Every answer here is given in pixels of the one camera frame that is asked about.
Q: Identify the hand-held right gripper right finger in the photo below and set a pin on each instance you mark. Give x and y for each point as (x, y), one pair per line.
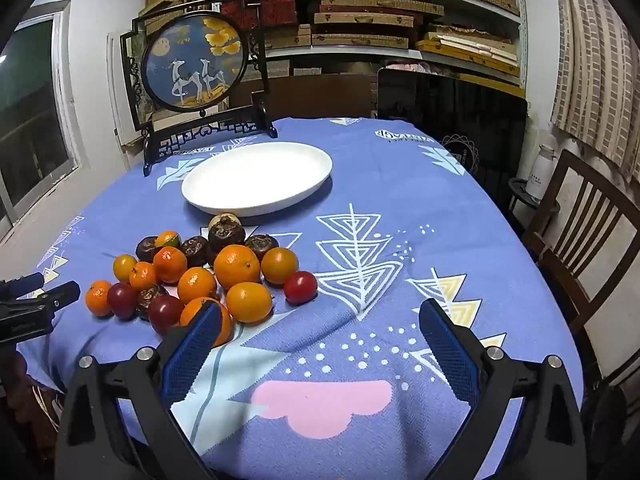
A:
(450, 355)

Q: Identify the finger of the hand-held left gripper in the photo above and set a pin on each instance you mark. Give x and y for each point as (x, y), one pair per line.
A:
(50, 295)
(25, 284)

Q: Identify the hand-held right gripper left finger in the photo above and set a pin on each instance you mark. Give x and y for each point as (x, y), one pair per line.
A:
(192, 355)

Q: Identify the red plum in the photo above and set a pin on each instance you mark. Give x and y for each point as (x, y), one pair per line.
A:
(165, 315)
(122, 300)
(300, 287)

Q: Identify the pile of oranges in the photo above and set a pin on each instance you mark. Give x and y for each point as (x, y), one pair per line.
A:
(236, 266)

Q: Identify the tan round fruit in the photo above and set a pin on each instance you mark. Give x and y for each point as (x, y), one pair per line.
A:
(224, 218)

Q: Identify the white oval plate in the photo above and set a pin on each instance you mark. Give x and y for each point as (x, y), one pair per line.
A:
(255, 175)

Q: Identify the blue printed tablecloth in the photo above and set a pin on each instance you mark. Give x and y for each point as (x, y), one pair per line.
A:
(350, 310)

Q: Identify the brown wooden chair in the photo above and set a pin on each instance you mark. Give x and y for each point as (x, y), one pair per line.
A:
(550, 260)

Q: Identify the black round stool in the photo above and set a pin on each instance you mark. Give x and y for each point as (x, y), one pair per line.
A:
(520, 197)

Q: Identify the white jug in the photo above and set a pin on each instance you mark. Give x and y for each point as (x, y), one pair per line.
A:
(540, 175)

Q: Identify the black flat panel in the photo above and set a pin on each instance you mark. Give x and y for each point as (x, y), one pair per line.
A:
(450, 110)

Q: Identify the round deer painting table screen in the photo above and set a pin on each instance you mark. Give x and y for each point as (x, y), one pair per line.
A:
(192, 65)

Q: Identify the pink cloth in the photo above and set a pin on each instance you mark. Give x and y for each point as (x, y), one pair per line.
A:
(410, 66)

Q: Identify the white metal shelf unit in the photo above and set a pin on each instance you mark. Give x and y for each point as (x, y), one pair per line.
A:
(340, 52)

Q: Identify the beige brick pattern curtain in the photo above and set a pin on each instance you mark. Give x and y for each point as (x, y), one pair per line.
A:
(595, 60)

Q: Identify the dark red patterned box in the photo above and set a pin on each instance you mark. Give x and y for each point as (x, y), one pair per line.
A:
(280, 10)

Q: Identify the window with white frame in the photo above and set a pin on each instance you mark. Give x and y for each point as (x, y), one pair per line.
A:
(30, 125)

